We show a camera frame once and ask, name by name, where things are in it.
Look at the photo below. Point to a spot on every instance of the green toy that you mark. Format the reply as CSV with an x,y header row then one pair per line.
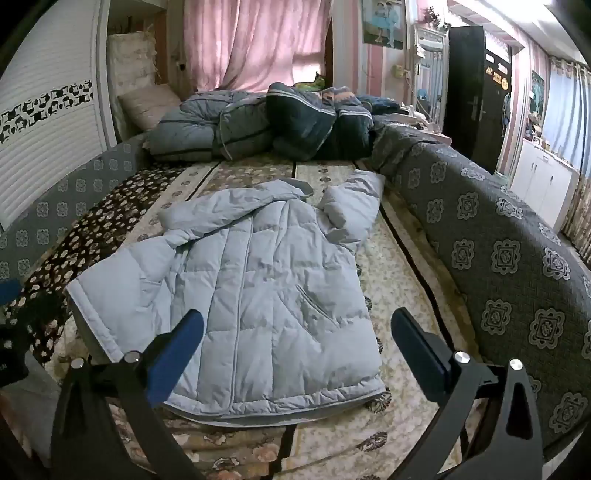
x,y
314,83

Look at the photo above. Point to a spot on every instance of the blue striped curtain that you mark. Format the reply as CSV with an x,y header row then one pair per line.
x,y
568,110

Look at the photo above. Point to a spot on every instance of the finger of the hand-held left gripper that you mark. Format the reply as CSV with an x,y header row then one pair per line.
x,y
9,291

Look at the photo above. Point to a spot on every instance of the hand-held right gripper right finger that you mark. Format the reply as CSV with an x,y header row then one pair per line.
x,y
418,350

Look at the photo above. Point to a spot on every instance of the light blue puffer jacket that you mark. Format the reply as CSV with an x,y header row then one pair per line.
x,y
258,286

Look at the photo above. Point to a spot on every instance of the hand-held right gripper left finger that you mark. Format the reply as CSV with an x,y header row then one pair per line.
x,y
178,341

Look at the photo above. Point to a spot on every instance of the white framed mirror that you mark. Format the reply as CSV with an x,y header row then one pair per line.
x,y
431,74

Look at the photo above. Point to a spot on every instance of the beige floral bed sheet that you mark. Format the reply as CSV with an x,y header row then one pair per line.
x,y
406,286

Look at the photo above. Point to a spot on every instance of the blue-grey quilt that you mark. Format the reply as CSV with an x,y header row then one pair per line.
x,y
198,124

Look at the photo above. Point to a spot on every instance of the beige pillow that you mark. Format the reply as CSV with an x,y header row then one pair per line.
x,y
147,104

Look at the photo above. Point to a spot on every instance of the dark clothes pile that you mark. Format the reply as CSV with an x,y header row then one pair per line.
x,y
300,120

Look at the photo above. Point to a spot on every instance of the grey patterned bed cover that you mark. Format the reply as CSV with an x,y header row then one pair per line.
x,y
498,258
69,194

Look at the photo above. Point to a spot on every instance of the small wall picture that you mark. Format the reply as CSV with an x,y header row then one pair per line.
x,y
538,92

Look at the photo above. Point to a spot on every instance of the black door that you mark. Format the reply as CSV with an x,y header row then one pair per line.
x,y
471,92

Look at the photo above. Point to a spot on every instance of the white quilted bundle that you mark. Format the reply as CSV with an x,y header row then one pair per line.
x,y
131,57

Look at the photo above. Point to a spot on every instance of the wall poster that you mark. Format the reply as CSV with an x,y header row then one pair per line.
x,y
383,25

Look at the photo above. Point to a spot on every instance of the white cabinet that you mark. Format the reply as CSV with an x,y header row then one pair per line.
x,y
540,180

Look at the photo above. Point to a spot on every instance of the brown floral blanket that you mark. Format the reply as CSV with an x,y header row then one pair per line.
x,y
92,230

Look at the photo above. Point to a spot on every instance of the pink curtain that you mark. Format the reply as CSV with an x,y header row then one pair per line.
x,y
249,41

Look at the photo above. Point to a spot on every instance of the white slatted wardrobe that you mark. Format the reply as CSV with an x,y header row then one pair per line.
x,y
46,64

